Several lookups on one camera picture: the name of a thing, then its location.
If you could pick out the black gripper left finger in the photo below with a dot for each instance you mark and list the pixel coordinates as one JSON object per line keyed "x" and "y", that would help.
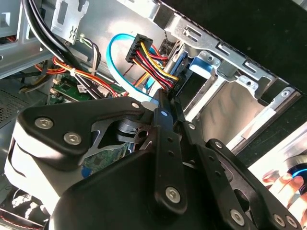
{"x": 168, "y": 172}

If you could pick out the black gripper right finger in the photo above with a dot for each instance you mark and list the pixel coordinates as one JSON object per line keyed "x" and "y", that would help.
{"x": 213, "y": 165}

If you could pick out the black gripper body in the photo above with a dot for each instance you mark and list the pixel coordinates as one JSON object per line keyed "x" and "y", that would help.
{"x": 115, "y": 191}

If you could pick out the person's bare hand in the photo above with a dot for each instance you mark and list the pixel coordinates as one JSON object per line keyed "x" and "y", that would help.
{"x": 285, "y": 185}

